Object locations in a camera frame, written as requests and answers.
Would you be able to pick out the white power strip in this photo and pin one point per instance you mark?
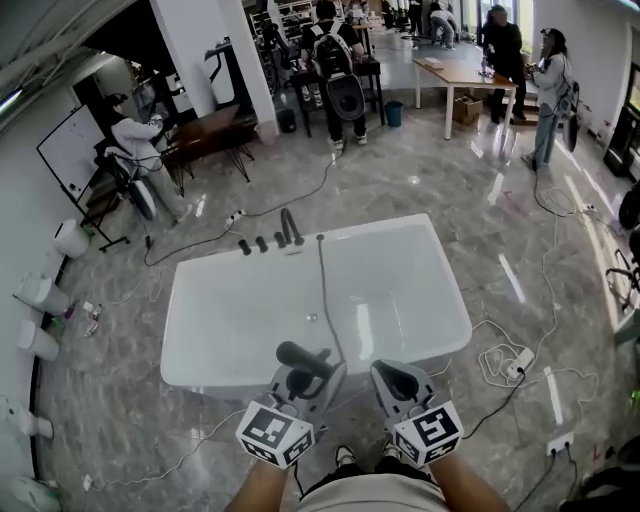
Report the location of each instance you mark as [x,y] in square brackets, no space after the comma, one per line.
[560,443]
[591,206]
[519,362]
[235,218]

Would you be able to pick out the chrome bathtub drain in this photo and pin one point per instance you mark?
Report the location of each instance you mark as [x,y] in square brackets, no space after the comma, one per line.
[312,316]

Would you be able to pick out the black cabinet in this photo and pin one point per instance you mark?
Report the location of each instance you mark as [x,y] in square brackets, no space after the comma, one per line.
[625,130]

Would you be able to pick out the person's beige shorts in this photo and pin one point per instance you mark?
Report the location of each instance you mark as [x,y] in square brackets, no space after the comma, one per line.
[372,495]

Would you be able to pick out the pale pink waste bin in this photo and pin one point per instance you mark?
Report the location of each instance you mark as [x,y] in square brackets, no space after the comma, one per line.
[267,132]

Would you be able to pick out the person's shoe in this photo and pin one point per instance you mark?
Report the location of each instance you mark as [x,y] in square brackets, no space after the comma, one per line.
[345,455]
[391,451]

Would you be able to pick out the dark table with hairpin legs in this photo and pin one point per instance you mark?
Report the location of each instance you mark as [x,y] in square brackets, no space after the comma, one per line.
[210,132]

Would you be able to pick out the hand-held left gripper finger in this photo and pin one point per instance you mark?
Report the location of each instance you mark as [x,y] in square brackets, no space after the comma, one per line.
[282,381]
[335,385]

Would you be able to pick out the black waste bin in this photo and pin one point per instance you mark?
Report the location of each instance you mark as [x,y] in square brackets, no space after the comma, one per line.
[286,121]

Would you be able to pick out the person's right shoe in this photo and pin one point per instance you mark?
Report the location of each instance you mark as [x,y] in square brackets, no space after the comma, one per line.
[391,451]

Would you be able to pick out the black faucet knob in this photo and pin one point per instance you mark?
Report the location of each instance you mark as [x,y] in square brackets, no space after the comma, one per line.
[261,244]
[279,240]
[244,247]

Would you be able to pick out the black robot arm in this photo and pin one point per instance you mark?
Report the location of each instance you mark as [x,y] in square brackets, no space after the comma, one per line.
[277,45]

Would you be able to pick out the small bottles on floor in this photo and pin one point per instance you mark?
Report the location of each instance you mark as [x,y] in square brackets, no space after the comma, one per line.
[92,317]

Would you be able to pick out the wooden table with white legs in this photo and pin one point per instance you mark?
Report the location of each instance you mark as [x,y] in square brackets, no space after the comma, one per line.
[460,72]

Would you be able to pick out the whiteboard on black stand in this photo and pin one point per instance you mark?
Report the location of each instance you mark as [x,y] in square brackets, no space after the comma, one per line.
[70,150]

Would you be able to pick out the white bathtub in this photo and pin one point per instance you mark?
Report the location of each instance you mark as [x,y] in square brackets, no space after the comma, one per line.
[240,300]

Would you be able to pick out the cardboard box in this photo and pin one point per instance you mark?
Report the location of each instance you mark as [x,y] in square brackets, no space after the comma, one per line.
[467,110]

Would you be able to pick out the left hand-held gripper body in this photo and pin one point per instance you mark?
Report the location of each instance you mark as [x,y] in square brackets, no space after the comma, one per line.
[277,430]

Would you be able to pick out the dark high table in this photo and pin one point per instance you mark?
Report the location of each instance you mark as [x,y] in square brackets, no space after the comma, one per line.
[372,67]

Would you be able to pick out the black chair frame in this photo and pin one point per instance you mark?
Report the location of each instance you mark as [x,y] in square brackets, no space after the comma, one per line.
[625,280]

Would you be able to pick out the person's right forearm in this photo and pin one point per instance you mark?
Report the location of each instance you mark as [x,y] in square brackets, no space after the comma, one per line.
[462,485]

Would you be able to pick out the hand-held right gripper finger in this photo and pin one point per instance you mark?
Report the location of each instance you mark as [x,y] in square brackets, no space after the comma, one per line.
[382,392]
[424,387]

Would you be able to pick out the person's left forearm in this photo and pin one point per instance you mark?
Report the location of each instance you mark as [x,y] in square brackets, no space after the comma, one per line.
[267,487]

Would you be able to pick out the blue bucket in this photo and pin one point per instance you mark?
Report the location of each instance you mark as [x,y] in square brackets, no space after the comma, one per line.
[394,114]

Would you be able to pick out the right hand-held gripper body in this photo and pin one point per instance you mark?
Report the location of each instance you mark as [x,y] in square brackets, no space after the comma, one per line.
[430,430]

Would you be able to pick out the person's left shoe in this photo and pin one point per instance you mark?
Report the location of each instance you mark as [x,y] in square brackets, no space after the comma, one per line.
[345,455]

